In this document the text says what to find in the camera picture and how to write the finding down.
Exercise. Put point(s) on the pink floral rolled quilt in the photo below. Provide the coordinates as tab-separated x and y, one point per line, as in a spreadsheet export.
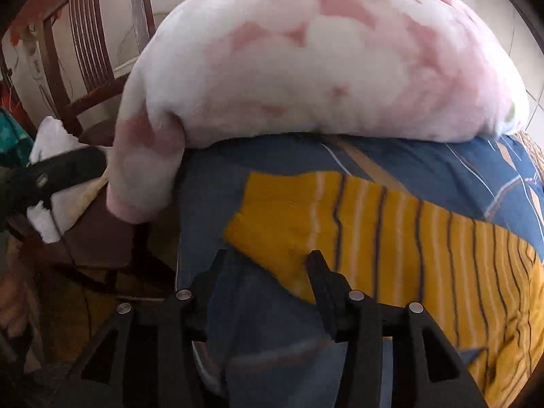
428	70

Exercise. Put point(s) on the blue plaid bed sheet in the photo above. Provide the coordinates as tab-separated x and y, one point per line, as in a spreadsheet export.
268	347

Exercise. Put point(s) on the brown wooden chair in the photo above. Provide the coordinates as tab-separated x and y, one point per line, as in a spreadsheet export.
33	24

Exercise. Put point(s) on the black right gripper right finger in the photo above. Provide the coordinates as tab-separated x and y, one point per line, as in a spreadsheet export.
426	369

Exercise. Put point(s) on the yellow striped knit sweater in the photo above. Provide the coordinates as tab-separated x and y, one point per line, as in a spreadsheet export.
481	283

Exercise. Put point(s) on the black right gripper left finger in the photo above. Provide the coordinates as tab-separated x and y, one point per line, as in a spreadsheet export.
144	355

